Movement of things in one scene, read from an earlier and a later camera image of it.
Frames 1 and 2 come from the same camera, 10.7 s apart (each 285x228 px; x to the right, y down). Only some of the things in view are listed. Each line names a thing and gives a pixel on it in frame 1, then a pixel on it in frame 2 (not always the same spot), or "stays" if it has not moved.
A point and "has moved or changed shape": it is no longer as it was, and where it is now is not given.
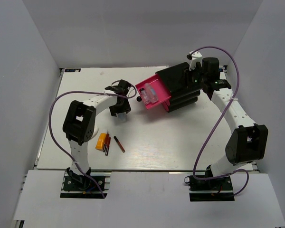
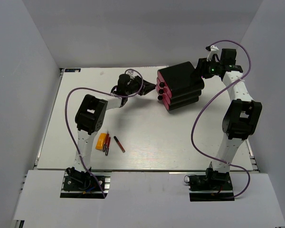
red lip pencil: (108, 147) stays
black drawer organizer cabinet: (184, 84) stays
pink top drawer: (162, 92) has moved or changed shape
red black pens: (119, 145) stays
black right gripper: (198, 68) → (201, 67)
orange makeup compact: (99, 144) stays
